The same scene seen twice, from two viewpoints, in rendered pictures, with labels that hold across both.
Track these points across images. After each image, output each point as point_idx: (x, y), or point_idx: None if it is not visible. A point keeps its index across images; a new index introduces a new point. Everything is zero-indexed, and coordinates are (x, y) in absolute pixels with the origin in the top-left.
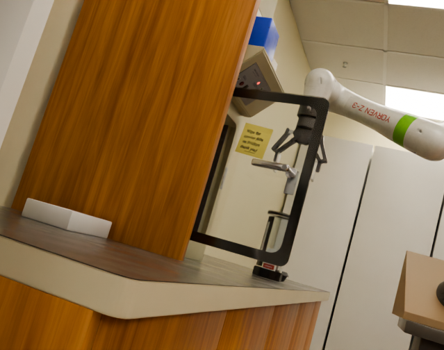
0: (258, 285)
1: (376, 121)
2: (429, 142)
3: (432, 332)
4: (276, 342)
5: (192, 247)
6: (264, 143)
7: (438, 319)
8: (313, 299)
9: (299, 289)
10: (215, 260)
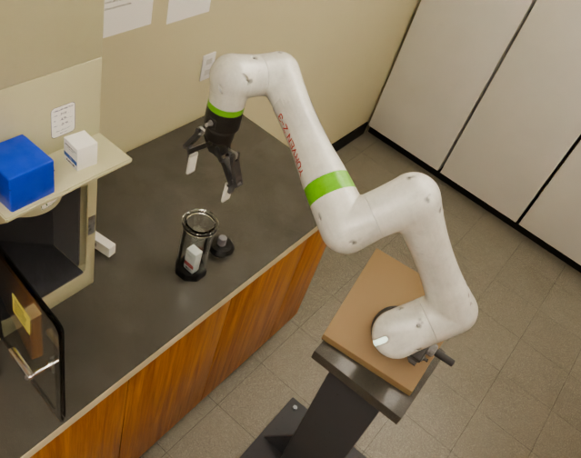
0: (33, 440)
1: (294, 160)
2: (324, 239)
3: (334, 370)
4: (170, 353)
5: (64, 293)
6: (27, 323)
7: (355, 352)
8: (257, 276)
9: (192, 318)
10: (189, 184)
